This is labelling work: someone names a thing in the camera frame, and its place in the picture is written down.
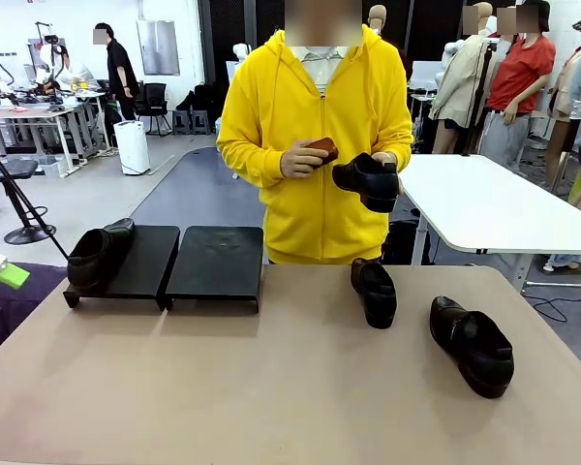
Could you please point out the person in yellow hoodie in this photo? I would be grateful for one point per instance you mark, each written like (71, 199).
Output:
(319, 218)

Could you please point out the person's left hand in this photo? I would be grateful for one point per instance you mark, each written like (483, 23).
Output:
(389, 159)

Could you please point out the white storage box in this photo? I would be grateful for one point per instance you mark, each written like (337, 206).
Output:
(49, 167)

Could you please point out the person's right hand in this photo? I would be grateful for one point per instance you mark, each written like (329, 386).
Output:
(297, 162)

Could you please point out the black bag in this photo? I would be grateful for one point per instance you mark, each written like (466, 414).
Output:
(201, 97)

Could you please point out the mannequin with bucket hat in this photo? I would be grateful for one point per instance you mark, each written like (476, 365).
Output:
(569, 82)

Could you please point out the grey desk with white legs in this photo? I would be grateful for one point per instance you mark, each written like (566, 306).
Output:
(24, 114)

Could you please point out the person's left forearm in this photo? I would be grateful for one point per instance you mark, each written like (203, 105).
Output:
(401, 150)

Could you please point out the white folding table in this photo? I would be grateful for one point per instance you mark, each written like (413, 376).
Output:
(489, 208)

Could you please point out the mannequin in red t-shirt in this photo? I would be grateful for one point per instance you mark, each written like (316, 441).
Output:
(518, 72)

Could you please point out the grey plastic stool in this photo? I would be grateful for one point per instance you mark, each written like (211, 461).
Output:
(181, 121)
(201, 121)

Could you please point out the dark grey floor mat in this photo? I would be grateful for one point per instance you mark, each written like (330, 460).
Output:
(193, 194)

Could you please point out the bare mannequin head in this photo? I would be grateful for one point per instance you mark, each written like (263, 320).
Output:
(377, 19)

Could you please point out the black leather shoe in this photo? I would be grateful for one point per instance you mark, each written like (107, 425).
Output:
(89, 261)
(363, 181)
(474, 349)
(380, 305)

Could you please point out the person in white shirt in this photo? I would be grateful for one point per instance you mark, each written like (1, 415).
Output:
(77, 72)

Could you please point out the black metal shoe stand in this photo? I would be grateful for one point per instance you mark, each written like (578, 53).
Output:
(213, 266)
(140, 261)

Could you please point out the mannequin in beige coat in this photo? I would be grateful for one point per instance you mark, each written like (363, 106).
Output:
(462, 82)

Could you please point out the silver reflective wall panel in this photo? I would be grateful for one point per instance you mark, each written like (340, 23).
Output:
(157, 48)

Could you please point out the brown shoe brush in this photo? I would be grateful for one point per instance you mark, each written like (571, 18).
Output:
(325, 145)

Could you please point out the purple cloth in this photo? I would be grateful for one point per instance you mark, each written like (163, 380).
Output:
(34, 310)

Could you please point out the standing person in black shirt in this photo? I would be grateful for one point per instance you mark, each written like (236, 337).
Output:
(121, 68)

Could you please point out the black office chair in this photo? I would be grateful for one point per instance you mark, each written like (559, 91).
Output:
(156, 99)

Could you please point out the black stool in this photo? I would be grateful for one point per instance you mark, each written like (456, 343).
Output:
(14, 168)

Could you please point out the white air purifier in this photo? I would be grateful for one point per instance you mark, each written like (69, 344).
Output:
(131, 150)

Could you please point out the person's right forearm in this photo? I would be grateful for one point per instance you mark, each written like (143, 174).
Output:
(252, 160)

